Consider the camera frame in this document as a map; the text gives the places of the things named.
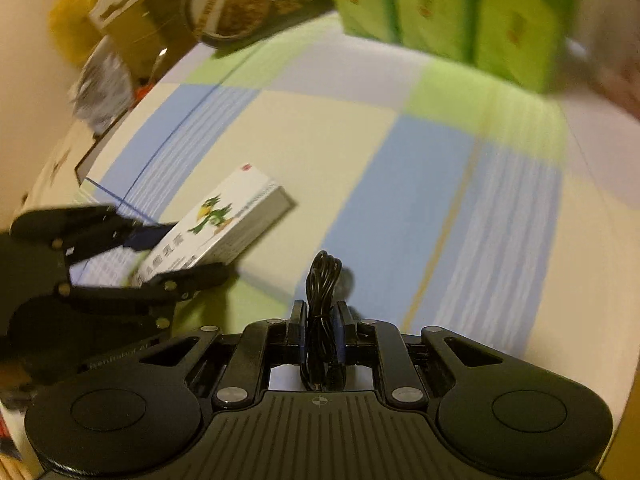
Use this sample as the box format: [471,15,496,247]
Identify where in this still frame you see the small brown carton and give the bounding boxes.
[106,4,168,78]

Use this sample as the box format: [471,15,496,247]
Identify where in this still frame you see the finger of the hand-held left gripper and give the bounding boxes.
[61,261,233,312]
[10,204,175,257]

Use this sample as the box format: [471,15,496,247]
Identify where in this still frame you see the small orange object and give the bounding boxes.
[136,47,170,100]

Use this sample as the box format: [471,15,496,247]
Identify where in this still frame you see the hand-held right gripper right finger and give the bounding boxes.
[337,302,504,407]

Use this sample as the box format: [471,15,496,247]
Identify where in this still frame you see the dark noodle bowl package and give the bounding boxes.
[181,0,335,50]

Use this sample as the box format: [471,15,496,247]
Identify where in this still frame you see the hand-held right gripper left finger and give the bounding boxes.
[139,300,307,407]

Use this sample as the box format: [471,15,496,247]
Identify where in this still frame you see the white box with green bird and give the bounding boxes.
[131,164,297,287]

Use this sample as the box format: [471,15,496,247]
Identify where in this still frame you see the crumpled silver bag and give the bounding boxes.
[69,39,135,134]

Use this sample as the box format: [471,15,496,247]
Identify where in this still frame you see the low brown cardboard tray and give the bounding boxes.
[74,130,128,188]

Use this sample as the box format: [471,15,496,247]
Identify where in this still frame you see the pack of green tissue packets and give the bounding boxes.
[321,0,577,94]

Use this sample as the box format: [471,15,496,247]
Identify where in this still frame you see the black cable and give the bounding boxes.
[298,251,352,392]

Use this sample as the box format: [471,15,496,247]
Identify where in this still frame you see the yellow plastic bag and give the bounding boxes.
[47,0,109,65]

